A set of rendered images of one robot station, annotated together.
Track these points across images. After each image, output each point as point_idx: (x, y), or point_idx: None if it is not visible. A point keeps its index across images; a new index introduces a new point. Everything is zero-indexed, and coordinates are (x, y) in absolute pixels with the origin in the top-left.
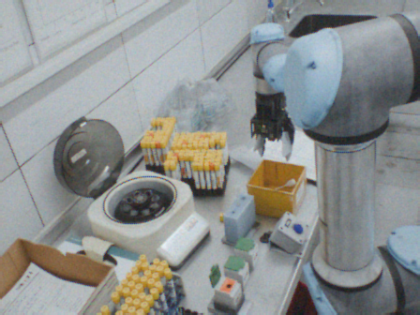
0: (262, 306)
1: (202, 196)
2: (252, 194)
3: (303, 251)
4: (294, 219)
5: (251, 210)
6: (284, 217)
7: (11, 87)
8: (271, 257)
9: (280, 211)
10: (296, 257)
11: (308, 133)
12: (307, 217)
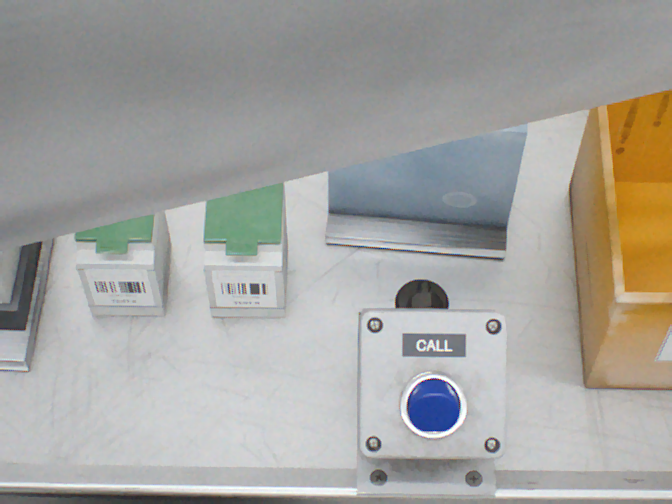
0: (33, 406)
1: None
2: (590, 136)
3: (397, 486)
4: (481, 371)
5: (482, 169)
6: (451, 317)
7: None
8: (318, 362)
9: (588, 304)
10: (356, 467)
11: None
12: (647, 447)
